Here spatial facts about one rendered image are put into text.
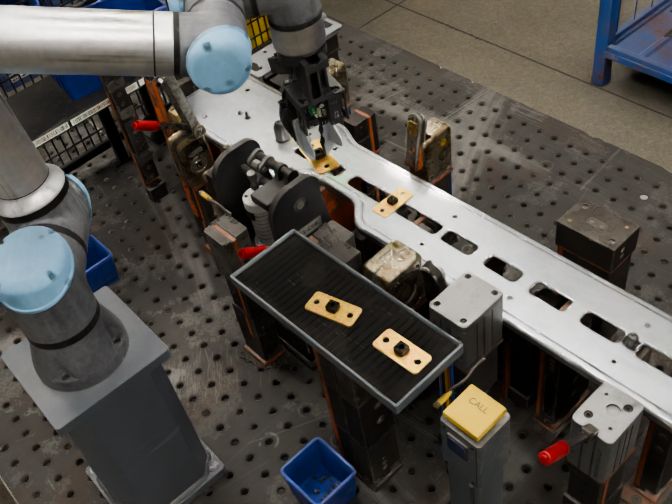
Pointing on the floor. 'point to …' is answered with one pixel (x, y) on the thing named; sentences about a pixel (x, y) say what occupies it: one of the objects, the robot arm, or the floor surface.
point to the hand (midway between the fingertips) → (317, 148)
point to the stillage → (634, 41)
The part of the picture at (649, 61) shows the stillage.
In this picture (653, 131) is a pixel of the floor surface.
